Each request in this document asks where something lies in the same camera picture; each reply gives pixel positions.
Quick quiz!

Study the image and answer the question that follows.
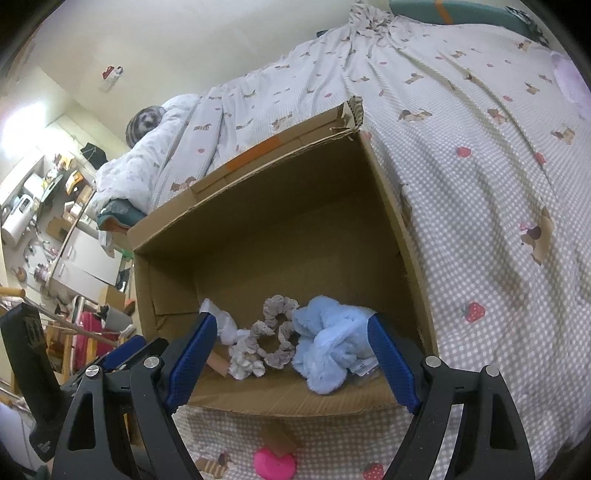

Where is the teal mattress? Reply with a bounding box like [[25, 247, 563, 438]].
[[97, 198, 151, 232]]

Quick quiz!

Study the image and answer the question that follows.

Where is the teal bed bumper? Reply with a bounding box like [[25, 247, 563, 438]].
[[389, 0, 550, 44]]

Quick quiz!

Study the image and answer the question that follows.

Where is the red bag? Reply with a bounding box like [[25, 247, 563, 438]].
[[78, 311, 134, 356]]

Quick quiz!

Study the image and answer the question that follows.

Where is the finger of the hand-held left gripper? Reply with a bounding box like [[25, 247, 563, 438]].
[[97, 335, 147, 372]]

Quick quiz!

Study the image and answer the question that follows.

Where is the beige lace scrunchie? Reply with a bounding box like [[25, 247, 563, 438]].
[[252, 294, 301, 370]]

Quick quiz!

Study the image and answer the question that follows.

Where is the cardboard box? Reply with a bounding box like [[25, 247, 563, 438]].
[[127, 97, 439, 418]]

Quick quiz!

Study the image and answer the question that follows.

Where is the dark hanging garment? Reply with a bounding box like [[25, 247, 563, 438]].
[[79, 143, 109, 168]]

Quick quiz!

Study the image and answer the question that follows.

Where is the pink clothes pile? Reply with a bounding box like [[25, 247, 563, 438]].
[[551, 53, 585, 104]]

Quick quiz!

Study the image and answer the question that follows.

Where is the black white patterned cloth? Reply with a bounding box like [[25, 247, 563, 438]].
[[505, 6, 550, 47]]

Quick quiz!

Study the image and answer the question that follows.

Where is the light blue fluffy cloth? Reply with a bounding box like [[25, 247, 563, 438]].
[[292, 296, 377, 395]]

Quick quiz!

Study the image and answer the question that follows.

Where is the pink heart sponge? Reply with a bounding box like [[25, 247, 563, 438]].
[[253, 447, 297, 480]]

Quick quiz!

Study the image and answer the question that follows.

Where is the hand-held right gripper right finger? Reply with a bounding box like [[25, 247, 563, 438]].
[[367, 313, 536, 480]]

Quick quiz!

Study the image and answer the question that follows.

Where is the cream scrunchie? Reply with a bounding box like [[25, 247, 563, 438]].
[[228, 339, 266, 380]]

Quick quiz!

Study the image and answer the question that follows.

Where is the white cabinet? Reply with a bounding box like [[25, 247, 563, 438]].
[[51, 228, 123, 296]]

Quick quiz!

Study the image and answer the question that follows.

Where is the grey striped plush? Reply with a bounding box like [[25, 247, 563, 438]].
[[124, 105, 168, 148]]

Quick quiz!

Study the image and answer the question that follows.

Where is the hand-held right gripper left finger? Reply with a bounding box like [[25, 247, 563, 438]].
[[51, 313, 219, 480]]

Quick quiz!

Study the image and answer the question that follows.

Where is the grey bin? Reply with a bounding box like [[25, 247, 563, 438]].
[[102, 305, 134, 330]]

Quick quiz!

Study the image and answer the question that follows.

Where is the white duvet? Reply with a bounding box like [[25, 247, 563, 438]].
[[95, 93, 204, 217]]

